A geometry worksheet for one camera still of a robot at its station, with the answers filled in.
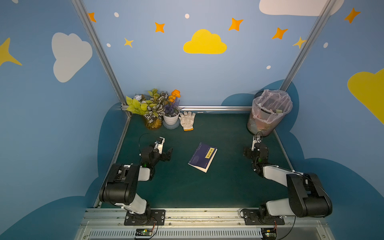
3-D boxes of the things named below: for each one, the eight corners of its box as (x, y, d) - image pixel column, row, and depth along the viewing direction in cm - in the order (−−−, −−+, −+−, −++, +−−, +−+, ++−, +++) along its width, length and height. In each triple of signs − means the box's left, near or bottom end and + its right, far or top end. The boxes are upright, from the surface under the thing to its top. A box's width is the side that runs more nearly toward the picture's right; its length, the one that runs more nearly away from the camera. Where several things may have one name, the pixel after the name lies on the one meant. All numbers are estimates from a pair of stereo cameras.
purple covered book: (188, 164, 96) (188, 161, 93) (201, 144, 106) (201, 140, 103) (206, 173, 93) (206, 170, 89) (217, 151, 103) (218, 147, 99)
